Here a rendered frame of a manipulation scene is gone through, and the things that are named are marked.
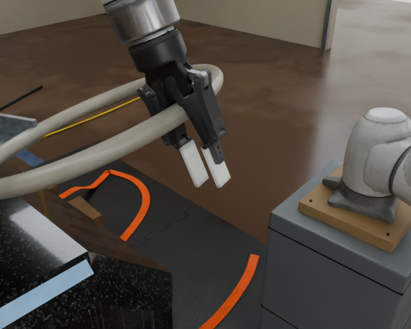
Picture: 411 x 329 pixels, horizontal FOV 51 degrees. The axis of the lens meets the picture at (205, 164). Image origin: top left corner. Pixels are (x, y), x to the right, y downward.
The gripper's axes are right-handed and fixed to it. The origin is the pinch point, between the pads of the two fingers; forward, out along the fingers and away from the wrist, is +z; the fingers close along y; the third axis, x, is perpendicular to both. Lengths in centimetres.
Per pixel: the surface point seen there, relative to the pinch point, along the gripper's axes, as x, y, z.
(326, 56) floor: -433, 197, 99
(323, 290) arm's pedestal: -39, 16, 64
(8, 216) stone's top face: 7, 70, 10
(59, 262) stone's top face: 10, 47, 19
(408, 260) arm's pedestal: -45, -7, 55
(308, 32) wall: -463, 227, 73
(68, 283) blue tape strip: 11, 44, 23
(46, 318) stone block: 19, 44, 26
